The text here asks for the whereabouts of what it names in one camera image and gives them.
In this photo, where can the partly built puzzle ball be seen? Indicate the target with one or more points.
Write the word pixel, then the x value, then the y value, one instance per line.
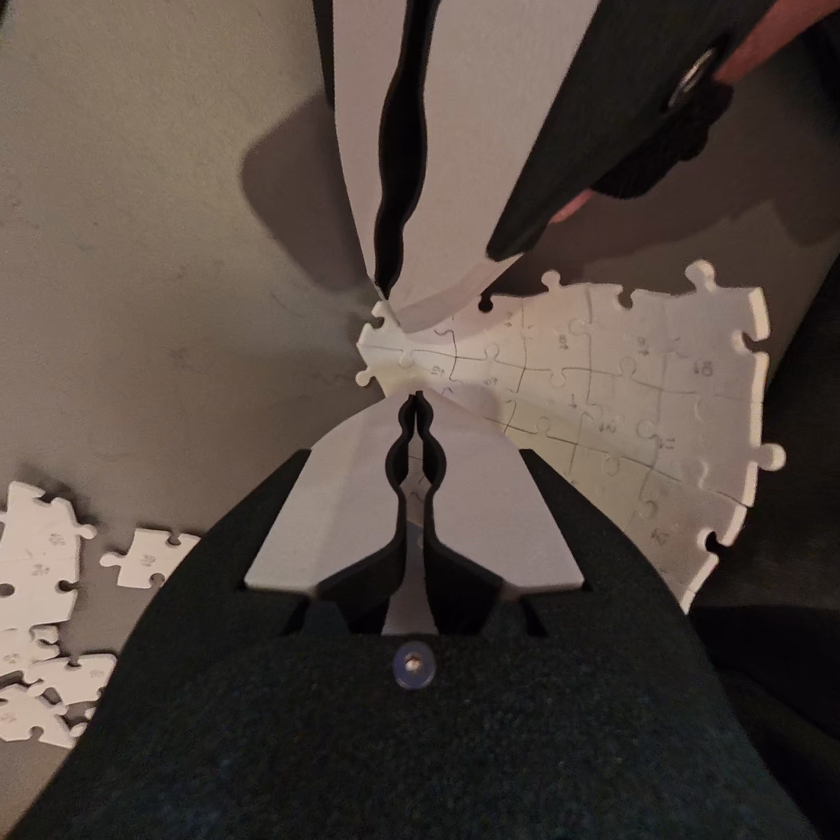
pixel 590 394

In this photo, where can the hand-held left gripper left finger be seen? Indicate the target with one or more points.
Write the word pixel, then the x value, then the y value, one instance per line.
pixel 328 518

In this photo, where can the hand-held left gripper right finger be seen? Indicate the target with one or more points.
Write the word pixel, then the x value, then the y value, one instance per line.
pixel 499 518

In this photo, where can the person's dark trousers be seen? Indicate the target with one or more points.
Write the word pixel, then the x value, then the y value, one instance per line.
pixel 787 525

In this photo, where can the person's right hand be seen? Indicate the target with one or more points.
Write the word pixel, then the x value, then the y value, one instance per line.
pixel 768 46

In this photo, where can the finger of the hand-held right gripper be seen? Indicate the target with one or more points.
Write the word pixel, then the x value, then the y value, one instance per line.
pixel 358 98
pixel 485 118

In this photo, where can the group of puzzle pieces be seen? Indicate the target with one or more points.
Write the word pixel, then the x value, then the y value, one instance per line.
pixel 39 564

